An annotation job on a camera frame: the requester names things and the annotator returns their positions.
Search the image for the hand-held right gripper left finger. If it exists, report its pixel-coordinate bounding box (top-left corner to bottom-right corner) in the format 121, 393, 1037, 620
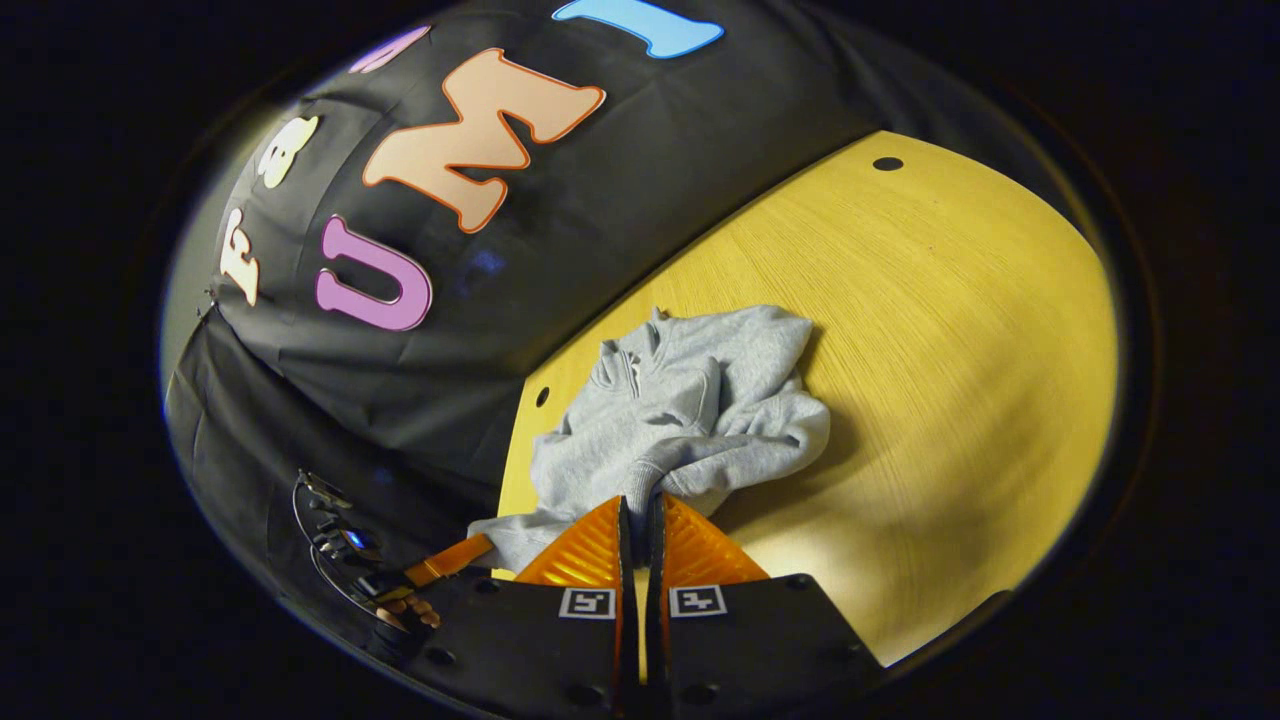
405, 495, 641, 720

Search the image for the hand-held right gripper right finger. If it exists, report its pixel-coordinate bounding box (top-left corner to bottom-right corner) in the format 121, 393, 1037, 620
645, 492, 886, 720

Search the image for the grey zip sweatshirt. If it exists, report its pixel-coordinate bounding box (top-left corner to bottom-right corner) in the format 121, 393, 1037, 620
467, 304, 831, 576

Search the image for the black backdrop cloth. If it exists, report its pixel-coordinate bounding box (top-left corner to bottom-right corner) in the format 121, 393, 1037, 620
165, 0, 1091, 641

